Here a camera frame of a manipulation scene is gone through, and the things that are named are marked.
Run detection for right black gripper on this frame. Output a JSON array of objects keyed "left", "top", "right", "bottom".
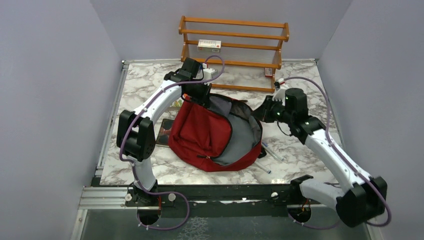
[{"left": 250, "top": 95, "right": 294, "bottom": 125}]

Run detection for red student backpack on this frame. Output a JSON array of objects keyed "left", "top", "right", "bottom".
[{"left": 168, "top": 93, "right": 263, "bottom": 172}]

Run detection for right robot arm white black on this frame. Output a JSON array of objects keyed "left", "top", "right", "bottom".
[{"left": 252, "top": 88, "right": 389, "bottom": 227}]

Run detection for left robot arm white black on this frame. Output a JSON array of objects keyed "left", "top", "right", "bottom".
[{"left": 116, "top": 58, "right": 213, "bottom": 206}]

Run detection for orange green children's book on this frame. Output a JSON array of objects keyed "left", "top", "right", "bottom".
[{"left": 170, "top": 97, "right": 184, "bottom": 108}]

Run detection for clear pen blue cap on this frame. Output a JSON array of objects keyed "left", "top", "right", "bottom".
[{"left": 261, "top": 142, "right": 284, "bottom": 162}]

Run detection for small red white box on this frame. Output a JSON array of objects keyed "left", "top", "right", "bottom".
[{"left": 264, "top": 67, "right": 274, "bottom": 78}]

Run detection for white box on shelf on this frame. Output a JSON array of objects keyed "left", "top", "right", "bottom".
[{"left": 197, "top": 39, "right": 222, "bottom": 53}]

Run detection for blue capped white marker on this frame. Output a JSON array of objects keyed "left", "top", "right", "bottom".
[{"left": 254, "top": 162, "right": 272, "bottom": 174}]

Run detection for dark book three days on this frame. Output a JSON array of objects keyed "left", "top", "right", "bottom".
[{"left": 156, "top": 118, "right": 174, "bottom": 147}]

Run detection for wooden three-tier shelf rack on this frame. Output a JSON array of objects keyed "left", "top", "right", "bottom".
[{"left": 178, "top": 15, "right": 290, "bottom": 93}]

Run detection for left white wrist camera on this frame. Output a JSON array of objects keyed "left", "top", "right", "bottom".
[{"left": 200, "top": 63, "right": 219, "bottom": 81}]

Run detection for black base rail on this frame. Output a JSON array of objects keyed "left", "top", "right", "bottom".
[{"left": 78, "top": 184, "right": 321, "bottom": 222}]

